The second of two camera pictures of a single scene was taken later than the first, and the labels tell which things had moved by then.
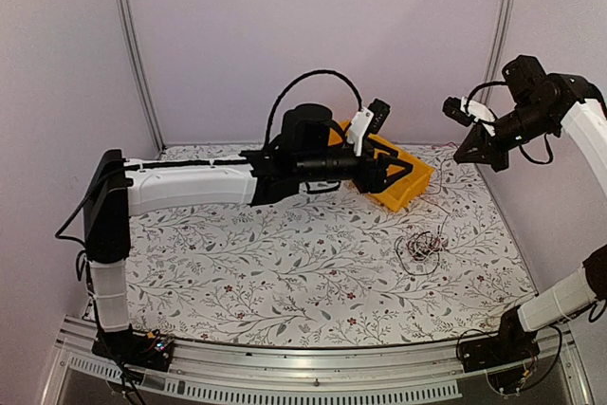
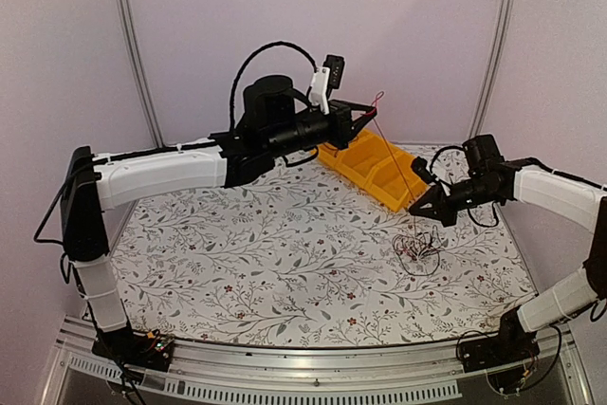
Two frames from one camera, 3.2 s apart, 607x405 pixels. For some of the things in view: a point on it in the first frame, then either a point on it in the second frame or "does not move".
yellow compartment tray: (411, 189) does not move
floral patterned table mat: (329, 266) does not move
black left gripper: (377, 182) → (343, 128)
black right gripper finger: (476, 157) → (448, 220)
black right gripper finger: (475, 137) → (432, 196)
